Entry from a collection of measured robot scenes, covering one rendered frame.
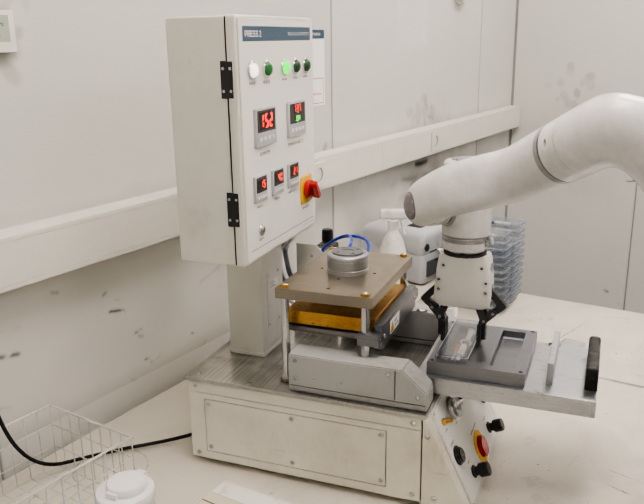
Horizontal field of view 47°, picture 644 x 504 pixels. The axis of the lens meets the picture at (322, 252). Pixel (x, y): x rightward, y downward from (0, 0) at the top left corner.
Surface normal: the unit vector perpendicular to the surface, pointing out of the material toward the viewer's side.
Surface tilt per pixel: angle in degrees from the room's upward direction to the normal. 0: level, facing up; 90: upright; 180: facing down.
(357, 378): 90
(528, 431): 0
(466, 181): 70
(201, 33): 90
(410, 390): 90
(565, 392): 0
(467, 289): 94
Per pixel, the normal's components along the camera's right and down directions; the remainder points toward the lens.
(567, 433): -0.01, -0.96
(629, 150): -0.52, 0.54
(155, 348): 0.84, 0.14
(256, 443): -0.36, 0.26
